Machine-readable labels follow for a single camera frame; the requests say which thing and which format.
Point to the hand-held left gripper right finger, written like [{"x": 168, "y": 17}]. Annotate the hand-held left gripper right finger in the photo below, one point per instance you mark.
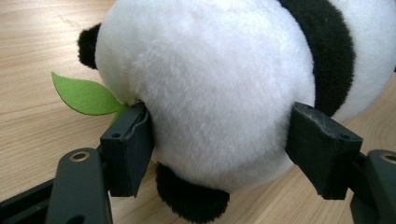
[{"x": 320, "y": 152}]

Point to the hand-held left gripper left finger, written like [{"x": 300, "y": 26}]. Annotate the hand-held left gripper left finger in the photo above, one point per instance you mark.
[{"x": 129, "y": 155}]

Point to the panda plush toy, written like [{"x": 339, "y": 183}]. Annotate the panda plush toy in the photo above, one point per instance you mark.
[{"x": 224, "y": 93}]

